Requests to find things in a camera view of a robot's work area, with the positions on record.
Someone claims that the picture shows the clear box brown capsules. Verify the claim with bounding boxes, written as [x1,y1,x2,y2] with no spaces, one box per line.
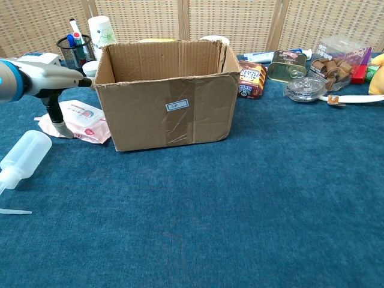
[308,35,373,92]

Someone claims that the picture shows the small white jar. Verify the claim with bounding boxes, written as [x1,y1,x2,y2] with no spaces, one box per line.
[82,61,100,79]

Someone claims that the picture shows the blue felt table cover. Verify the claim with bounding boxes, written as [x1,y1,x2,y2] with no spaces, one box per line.
[0,53,384,288]

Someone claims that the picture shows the white marker black cap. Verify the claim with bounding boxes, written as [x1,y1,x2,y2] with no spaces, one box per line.
[69,18,82,37]

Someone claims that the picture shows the translucent squeeze wash bottle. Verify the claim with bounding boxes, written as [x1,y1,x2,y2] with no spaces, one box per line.
[0,130,53,215]

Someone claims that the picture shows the stack of paper cups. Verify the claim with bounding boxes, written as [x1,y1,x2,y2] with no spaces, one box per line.
[87,15,118,62]

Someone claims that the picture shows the small green carton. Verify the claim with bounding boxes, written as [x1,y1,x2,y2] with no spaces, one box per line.
[365,65,379,82]

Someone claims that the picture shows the pink wet wipes pack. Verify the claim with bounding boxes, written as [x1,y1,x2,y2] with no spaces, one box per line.
[34,100,112,145]

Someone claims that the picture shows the steel scrubber white handle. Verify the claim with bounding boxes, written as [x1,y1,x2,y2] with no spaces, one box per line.
[284,76,384,106]

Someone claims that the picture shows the brown cardboard box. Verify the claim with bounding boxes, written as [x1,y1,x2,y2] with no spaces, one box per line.
[93,39,242,152]

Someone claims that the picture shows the yellow plush toy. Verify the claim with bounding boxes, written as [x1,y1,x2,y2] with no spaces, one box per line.
[368,52,384,96]

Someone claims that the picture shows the black mesh pen holder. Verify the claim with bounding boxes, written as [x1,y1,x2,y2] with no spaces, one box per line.
[56,34,96,80]

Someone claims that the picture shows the yellow snack bag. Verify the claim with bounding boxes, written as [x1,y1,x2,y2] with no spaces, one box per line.
[139,38,181,44]

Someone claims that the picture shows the woven rattan folding screen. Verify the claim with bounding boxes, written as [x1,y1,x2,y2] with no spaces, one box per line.
[0,0,384,59]

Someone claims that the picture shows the white blue toothpaste tube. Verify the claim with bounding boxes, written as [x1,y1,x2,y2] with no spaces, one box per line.
[243,49,313,64]

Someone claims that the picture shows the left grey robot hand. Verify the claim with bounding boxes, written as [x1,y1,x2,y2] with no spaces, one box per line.
[16,58,95,139]

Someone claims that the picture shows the white bag blue print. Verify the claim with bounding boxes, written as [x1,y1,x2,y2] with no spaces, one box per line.
[20,52,49,61]

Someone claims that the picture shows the brown cookie pack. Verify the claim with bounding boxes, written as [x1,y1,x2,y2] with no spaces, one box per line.
[237,59,268,100]

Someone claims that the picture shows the gold meat tin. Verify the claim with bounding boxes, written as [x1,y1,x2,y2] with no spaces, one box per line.
[266,50,308,83]

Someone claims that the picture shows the light blue mug white handle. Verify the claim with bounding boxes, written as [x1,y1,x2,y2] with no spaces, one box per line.
[199,35,230,46]

